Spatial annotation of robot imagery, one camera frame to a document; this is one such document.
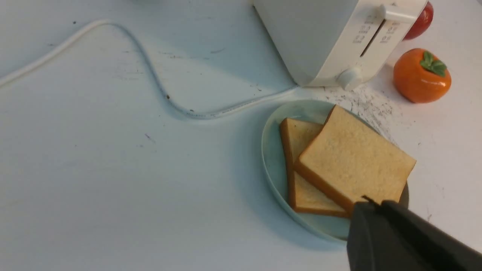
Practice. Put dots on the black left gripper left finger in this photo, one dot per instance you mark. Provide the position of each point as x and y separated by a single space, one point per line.
381 242

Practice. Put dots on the red apple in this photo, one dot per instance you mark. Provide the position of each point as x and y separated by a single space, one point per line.
422 23

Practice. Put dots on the orange persimmon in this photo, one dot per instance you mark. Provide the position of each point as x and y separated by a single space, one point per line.
421 77

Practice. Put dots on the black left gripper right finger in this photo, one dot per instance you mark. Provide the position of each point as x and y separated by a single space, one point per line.
438 249

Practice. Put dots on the pale green round plate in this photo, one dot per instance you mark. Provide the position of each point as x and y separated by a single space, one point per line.
329 227

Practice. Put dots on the toasted bread slice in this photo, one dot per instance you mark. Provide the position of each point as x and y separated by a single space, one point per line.
303 196
349 160

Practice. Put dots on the white two-slot toaster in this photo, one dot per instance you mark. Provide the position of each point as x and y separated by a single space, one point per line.
325 43

